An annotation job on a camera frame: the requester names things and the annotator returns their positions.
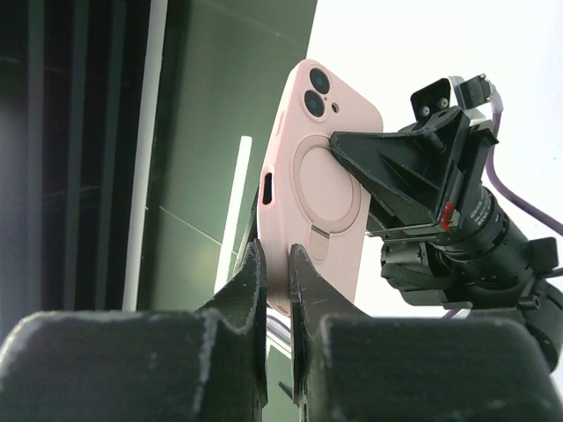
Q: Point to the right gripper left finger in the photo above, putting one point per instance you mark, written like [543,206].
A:
[205,365]

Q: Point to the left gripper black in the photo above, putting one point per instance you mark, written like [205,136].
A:
[446,238]

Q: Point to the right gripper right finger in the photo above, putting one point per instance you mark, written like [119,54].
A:
[347,366]

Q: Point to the phone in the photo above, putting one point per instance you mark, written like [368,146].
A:
[306,196]

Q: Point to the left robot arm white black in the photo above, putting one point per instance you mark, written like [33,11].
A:
[543,316]

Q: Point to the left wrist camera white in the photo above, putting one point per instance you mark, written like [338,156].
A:
[450,91]

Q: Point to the left aluminium frame post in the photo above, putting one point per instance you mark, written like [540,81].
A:
[145,134]

